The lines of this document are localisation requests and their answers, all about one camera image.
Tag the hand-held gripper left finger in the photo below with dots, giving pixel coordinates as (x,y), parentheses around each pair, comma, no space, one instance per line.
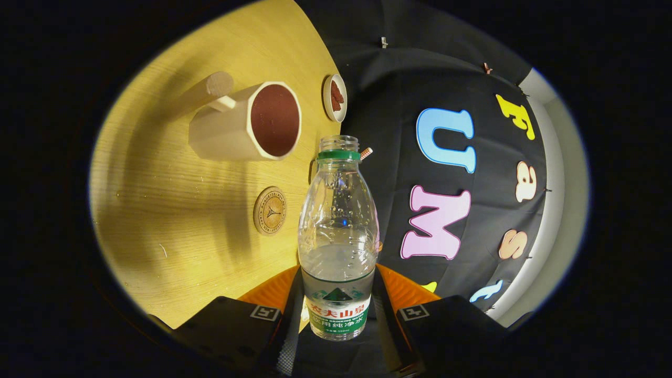
(287,336)

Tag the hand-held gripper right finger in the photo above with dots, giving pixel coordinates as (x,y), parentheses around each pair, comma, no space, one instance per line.
(386,325)

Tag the clear plastic juice bottle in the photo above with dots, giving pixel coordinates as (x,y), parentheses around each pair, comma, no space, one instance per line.
(338,236)

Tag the round wooden coaster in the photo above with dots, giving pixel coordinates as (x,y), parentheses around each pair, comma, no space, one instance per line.
(270,211)

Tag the wooden table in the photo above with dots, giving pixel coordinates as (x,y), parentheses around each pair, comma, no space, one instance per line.
(173,226)

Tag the pink and white stick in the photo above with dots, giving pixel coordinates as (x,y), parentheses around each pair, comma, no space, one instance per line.
(366,154)

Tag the small white plate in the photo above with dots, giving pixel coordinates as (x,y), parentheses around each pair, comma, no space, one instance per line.
(341,113)

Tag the black backdrop cloth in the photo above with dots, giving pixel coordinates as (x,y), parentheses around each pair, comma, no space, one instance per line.
(388,94)

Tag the brown sausage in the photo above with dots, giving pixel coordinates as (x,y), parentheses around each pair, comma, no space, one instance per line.
(339,98)
(334,88)

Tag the pink clip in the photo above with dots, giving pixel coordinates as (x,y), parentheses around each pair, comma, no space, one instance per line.
(487,68)

